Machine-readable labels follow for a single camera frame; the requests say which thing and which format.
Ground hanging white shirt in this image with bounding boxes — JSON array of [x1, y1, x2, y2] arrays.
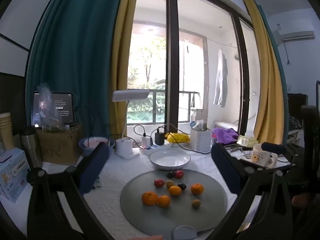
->
[[213, 49, 228, 108]]

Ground dark steel thermos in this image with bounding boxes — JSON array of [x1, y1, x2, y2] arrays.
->
[[20, 126, 40, 168]]

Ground white air conditioner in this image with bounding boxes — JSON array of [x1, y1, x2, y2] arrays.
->
[[272, 29, 315, 42]]

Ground white charger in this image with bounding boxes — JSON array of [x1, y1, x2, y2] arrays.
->
[[142, 135, 153, 149]]

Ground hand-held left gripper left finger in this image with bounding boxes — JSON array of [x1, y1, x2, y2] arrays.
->
[[26, 142, 113, 240]]

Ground yellow snack packet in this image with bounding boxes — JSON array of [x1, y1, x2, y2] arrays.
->
[[165, 132, 191, 143]]

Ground black tablet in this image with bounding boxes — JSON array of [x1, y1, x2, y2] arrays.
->
[[31, 92, 77, 128]]

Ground blue tissue box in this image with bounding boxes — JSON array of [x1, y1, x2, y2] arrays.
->
[[0, 147, 32, 204]]

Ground dark window frame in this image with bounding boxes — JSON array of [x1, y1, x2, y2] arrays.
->
[[166, 0, 180, 130]]

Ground yellow curtain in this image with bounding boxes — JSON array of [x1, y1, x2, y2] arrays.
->
[[242, 0, 284, 138], [109, 0, 142, 137]]

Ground grey round mat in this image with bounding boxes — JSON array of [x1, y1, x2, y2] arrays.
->
[[120, 169, 228, 238]]

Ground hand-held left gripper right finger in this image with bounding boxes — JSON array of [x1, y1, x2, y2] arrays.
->
[[207, 142, 294, 240]]

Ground green tissue pack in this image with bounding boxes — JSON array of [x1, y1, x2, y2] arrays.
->
[[236, 131, 258, 147]]

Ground blue bowl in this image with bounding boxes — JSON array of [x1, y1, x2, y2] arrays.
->
[[78, 136, 115, 157]]

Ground thin black cable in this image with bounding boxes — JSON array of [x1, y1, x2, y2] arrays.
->
[[133, 124, 150, 143]]

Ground large orange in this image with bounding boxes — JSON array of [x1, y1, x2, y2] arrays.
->
[[141, 191, 159, 207]]

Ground small orange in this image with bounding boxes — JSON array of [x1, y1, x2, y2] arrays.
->
[[157, 195, 171, 208], [168, 185, 182, 197], [190, 183, 204, 195]]

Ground white desk lamp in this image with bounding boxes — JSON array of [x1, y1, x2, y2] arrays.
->
[[112, 90, 150, 159]]

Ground white textured tablecloth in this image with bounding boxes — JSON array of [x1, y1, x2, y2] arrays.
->
[[82, 145, 263, 240]]

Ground long black cable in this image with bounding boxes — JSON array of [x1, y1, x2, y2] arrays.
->
[[164, 124, 212, 154]]

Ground white cartoon mug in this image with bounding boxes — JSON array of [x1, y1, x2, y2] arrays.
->
[[250, 144, 278, 169]]

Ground white plate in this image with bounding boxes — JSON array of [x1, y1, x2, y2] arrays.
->
[[149, 149, 192, 171]]

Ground purple cloth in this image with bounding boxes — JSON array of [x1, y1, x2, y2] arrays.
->
[[212, 127, 240, 144]]

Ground white bowl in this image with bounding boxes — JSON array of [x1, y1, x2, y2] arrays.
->
[[84, 137, 112, 147]]

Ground balcony railing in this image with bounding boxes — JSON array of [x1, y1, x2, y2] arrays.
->
[[126, 89, 200, 124]]

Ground stack of paper cups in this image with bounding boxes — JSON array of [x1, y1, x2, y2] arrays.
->
[[0, 112, 14, 150]]

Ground black charger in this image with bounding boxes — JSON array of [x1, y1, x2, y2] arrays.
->
[[155, 127, 166, 145]]

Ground black cylindrical object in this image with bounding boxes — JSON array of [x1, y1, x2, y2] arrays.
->
[[261, 142, 285, 155]]

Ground eyeglasses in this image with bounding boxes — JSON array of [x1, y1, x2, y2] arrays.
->
[[225, 145, 253, 156]]

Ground clear plastic bag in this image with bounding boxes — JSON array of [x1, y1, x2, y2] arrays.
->
[[37, 82, 65, 133]]

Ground white power strip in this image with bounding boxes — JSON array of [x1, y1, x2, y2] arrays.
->
[[139, 142, 173, 155]]

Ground white plastic basket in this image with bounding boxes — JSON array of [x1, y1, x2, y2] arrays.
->
[[190, 127, 213, 152]]

